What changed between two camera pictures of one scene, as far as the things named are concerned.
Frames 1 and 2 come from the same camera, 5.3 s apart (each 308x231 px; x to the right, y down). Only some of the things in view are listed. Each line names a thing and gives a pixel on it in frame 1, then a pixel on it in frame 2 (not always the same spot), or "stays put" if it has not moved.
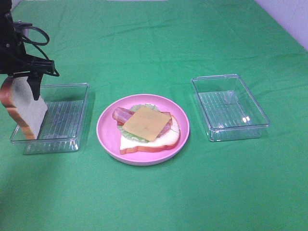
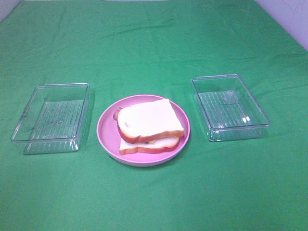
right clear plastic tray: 229,111 stays put
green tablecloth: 122,48 stays put
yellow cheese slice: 147,123 -> 152,142
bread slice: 16,93 -> 154,120
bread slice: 163,142 stays put
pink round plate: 108,134 stays put
